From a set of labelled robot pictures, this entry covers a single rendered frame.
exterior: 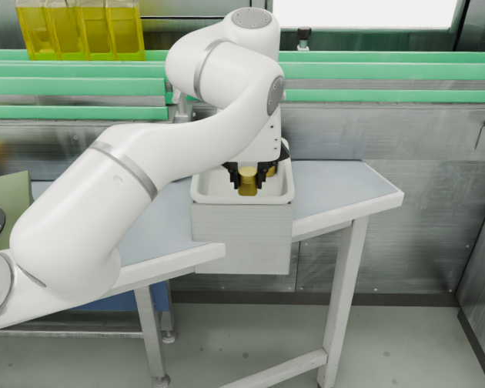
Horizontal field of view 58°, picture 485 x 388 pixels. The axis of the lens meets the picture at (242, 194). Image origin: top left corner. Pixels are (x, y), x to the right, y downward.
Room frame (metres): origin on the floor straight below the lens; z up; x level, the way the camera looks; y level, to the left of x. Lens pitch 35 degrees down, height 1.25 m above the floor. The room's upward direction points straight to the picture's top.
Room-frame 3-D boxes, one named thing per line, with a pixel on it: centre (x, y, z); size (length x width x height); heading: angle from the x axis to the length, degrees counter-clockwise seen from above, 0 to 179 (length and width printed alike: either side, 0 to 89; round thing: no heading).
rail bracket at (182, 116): (0.78, 0.11, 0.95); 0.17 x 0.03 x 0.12; 179
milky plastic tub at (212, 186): (0.68, 0.00, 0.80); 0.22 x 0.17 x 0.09; 179
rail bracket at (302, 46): (0.98, -0.13, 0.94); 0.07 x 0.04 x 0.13; 179
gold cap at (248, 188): (0.64, -0.01, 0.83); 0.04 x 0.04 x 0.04
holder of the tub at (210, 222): (0.71, 0.00, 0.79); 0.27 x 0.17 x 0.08; 179
